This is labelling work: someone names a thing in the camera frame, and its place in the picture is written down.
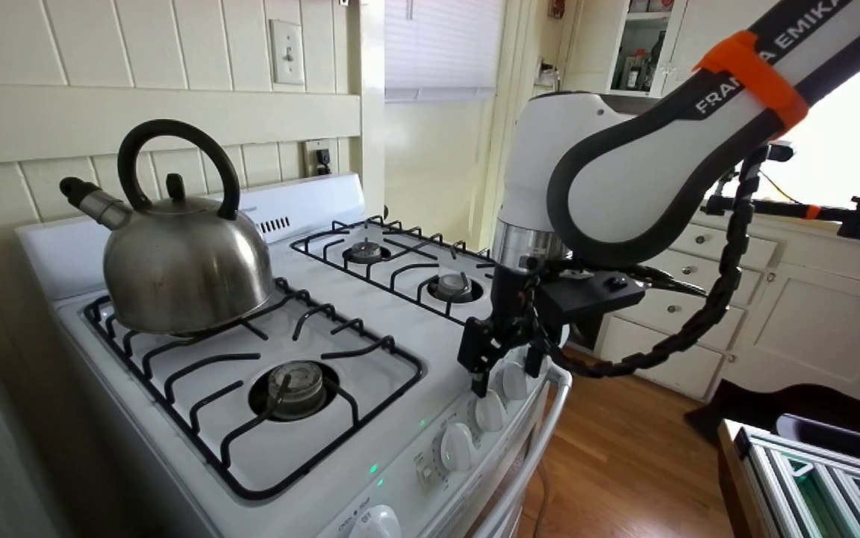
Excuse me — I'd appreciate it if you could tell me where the white window blind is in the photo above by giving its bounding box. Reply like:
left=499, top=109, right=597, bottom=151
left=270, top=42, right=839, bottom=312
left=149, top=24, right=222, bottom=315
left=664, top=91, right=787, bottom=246
left=382, top=0, right=508, bottom=101

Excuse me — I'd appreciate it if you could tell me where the white oven door handle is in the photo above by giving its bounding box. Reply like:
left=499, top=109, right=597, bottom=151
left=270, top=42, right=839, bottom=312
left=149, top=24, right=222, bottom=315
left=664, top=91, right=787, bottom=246
left=469, top=361, right=576, bottom=538

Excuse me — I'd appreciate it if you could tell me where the orange velcro strap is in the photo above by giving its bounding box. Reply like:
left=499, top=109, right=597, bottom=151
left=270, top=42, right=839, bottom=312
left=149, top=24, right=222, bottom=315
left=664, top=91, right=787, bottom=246
left=697, top=27, right=812, bottom=131

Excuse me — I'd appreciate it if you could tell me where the black stove grate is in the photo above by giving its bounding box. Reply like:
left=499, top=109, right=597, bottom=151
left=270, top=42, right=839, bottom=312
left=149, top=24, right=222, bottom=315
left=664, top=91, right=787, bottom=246
left=291, top=212, right=502, bottom=326
left=81, top=278, right=427, bottom=503

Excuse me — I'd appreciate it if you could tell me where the wall power outlet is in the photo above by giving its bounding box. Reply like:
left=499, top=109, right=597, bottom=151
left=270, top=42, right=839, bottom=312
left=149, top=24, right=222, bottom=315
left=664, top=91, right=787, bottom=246
left=305, top=145, right=336, bottom=181

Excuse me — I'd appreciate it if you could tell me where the black box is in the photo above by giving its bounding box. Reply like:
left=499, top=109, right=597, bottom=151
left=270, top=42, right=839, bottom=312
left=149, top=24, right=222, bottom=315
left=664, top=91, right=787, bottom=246
left=685, top=378, right=860, bottom=445

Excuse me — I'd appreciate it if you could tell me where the black cable chain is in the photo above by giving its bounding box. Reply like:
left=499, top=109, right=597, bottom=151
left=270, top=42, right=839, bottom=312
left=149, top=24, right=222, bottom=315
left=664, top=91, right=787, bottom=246
left=533, top=148, right=772, bottom=384

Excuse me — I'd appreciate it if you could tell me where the white drawer cabinet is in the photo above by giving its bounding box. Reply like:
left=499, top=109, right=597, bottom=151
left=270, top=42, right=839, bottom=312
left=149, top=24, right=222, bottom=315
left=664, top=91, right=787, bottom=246
left=593, top=212, right=860, bottom=400

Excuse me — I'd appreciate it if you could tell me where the steel kettle with black handle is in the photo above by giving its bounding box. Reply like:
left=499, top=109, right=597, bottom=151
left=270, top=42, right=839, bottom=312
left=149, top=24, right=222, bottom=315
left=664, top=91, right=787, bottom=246
left=57, top=118, right=278, bottom=339

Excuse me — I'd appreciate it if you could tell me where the white light switch plate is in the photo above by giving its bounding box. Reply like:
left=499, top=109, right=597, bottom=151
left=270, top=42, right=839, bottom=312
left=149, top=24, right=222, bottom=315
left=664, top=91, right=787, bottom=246
left=270, top=19, right=309, bottom=88

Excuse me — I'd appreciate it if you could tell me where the round gas burner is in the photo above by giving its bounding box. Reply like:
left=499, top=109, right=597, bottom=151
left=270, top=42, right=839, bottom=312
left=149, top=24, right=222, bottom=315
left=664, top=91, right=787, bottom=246
left=424, top=269, right=484, bottom=305
left=340, top=237, right=396, bottom=266
left=248, top=358, right=340, bottom=421

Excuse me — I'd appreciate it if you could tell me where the white wall cabinet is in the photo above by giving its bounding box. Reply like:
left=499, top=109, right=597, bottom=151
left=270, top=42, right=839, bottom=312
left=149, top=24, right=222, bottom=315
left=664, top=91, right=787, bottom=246
left=560, top=0, right=782, bottom=101

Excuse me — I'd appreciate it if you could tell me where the white gas stove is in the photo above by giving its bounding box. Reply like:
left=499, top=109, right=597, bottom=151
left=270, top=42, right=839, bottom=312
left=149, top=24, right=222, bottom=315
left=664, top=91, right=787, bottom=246
left=12, top=173, right=576, bottom=538

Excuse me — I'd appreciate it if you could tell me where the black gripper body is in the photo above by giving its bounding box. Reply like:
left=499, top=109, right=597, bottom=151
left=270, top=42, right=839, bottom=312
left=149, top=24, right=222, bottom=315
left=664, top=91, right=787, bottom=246
left=487, top=263, right=560, bottom=352

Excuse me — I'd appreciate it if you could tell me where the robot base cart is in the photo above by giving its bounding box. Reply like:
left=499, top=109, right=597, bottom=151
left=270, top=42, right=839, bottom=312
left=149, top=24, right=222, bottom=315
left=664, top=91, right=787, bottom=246
left=715, top=414, right=860, bottom=538

